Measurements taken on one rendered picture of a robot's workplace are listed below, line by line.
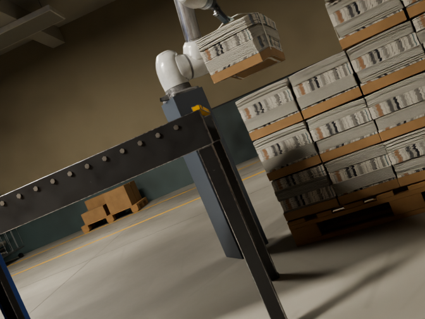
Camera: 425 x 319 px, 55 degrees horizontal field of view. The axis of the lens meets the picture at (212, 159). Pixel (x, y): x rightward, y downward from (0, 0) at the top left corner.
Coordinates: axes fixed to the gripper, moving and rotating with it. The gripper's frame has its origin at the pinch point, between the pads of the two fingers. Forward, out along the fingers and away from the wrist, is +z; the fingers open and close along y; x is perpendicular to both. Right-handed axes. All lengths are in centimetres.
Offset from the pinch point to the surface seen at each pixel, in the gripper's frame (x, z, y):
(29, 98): -666, 381, -196
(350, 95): 43, 1, 67
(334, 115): 33, 0, 73
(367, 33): 59, 1, 44
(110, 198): -507, 357, 70
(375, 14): 64, 1, 38
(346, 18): 53, 0, 33
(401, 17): 73, 3, 43
